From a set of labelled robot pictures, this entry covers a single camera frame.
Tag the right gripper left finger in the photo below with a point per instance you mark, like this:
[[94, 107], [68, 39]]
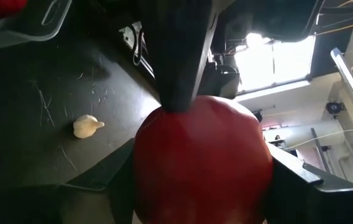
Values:
[[71, 205]]

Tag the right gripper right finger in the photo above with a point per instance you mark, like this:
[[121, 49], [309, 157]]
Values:
[[319, 205]]

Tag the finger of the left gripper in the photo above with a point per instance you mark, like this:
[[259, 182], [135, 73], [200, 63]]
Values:
[[176, 62]]

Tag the small white garlic bulb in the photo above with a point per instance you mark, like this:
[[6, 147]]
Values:
[[84, 127]]

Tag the bright window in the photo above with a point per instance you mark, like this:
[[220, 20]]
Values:
[[273, 62]]

